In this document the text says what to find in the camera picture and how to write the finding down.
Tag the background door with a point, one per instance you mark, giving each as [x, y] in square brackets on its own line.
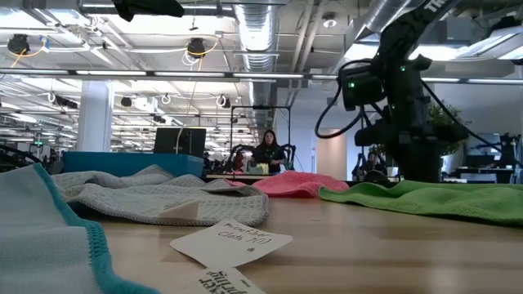
[332, 159]

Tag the pink microfiber towel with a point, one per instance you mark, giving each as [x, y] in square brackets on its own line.
[294, 185]

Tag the green microfiber towel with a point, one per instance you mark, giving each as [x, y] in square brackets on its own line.
[429, 202]

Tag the black background monitor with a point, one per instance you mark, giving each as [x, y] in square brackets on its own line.
[180, 141]

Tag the white sewn towel label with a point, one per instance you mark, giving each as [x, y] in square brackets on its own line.
[184, 212]

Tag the person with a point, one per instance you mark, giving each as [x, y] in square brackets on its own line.
[369, 163]
[267, 153]

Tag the teal blue bin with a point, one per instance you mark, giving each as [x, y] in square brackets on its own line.
[122, 163]

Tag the white handwritten paper tag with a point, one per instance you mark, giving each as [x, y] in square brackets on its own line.
[229, 243]

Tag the light blue teal-edged towel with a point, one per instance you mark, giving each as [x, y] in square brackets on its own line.
[32, 228]

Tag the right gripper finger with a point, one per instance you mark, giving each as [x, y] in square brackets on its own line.
[429, 163]
[404, 163]

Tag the grey waffle microfiber towel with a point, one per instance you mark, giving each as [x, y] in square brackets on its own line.
[143, 196]

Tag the silver ventilation duct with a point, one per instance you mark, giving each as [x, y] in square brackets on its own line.
[256, 32]

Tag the black background stand frame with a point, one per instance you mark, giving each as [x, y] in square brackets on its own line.
[261, 107]

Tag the background office desk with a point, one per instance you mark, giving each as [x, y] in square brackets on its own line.
[478, 173]

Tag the white building pillar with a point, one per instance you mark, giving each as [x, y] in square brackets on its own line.
[95, 118]

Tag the potted artificial plant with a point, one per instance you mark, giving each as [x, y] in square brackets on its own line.
[447, 122]

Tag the white printed paper tag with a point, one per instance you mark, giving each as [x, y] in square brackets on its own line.
[220, 281]

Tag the black background robot arm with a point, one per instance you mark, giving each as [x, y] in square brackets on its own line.
[291, 157]
[229, 161]

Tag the background work table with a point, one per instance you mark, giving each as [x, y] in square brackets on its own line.
[216, 176]

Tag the long hanging light bar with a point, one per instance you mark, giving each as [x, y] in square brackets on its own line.
[114, 73]

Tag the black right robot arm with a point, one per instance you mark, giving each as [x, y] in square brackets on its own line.
[408, 41]

